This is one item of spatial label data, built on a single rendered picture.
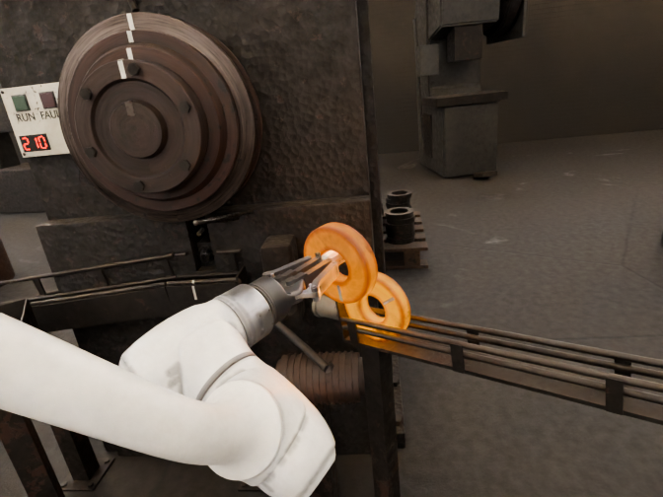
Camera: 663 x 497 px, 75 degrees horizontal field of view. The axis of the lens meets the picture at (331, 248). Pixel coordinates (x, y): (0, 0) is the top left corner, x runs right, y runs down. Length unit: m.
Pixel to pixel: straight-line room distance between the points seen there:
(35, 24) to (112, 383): 1.16
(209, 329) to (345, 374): 0.56
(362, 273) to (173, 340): 0.35
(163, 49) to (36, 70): 0.47
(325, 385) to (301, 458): 0.58
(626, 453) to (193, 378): 1.45
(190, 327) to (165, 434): 0.21
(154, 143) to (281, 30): 0.42
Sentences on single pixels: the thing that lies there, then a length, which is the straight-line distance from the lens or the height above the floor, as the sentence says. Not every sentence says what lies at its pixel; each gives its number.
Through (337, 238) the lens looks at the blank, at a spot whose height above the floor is 0.91.
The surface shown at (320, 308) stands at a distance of 1.04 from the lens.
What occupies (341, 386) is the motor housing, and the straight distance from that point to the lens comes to 1.09.
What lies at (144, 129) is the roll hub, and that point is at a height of 1.12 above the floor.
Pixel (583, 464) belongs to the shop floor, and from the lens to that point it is 1.68.
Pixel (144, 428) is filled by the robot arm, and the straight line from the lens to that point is 0.41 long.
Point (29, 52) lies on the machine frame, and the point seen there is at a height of 1.32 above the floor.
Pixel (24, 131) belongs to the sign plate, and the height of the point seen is 1.13.
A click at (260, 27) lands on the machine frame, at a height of 1.31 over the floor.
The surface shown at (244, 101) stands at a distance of 1.05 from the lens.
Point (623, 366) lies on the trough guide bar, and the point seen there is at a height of 0.71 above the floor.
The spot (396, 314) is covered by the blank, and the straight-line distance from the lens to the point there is 0.91.
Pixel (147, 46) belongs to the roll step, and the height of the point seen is 1.28.
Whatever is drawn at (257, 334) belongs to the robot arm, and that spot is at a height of 0.84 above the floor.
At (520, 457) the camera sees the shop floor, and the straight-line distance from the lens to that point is 1.65.
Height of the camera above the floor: 1.17
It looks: 21 degrees down
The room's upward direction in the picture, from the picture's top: 6 degrees counter-clockwise
